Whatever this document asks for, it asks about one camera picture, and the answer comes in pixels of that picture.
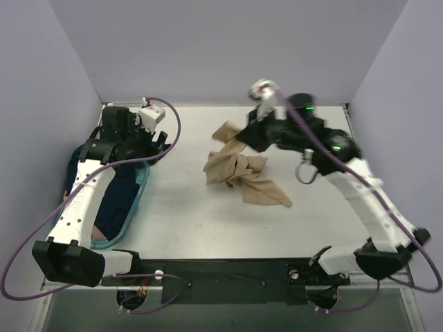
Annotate beige t shirt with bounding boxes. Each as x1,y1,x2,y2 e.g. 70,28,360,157
203,121,292,208

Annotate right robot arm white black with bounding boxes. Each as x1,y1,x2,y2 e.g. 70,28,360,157
237,89,431,283

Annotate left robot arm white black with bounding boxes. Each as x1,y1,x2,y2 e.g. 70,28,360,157
32,102,168,287

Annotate teal plastic basket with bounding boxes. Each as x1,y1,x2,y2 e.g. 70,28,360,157
91,162,150,250

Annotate navy blue t shirt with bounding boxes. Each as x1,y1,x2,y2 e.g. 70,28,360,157
65,141,174,240

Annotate pink patterned t shirt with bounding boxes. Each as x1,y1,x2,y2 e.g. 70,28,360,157
63,191,107,240

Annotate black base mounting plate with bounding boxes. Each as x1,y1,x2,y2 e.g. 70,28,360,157
102,258,350,305

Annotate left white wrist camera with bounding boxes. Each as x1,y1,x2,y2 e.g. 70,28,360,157
138,98,165,135

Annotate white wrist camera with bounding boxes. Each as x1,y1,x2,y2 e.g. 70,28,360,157
138,98,165,135
248,78,280,121

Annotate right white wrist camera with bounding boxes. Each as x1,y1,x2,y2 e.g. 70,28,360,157
248,78,280,121

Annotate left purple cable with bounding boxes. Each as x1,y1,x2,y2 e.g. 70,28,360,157
0,96,184,315

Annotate aluminium frame rail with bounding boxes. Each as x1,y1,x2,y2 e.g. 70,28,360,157
41,266,415,291

